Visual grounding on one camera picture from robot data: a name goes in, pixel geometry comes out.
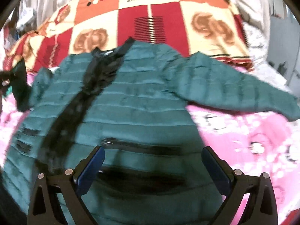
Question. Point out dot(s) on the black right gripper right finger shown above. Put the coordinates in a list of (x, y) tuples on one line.
[(261, 206)]

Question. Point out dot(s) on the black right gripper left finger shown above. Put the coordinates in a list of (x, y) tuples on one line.
[(44, 207)]

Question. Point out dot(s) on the green quilted puffer jacket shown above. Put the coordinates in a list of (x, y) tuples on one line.
[(100, 68)]

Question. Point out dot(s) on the pink penguin bed sheet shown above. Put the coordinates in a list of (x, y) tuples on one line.
[(246, 145)]

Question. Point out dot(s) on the red orange rose blanket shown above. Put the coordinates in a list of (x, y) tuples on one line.
[(212, 27)]

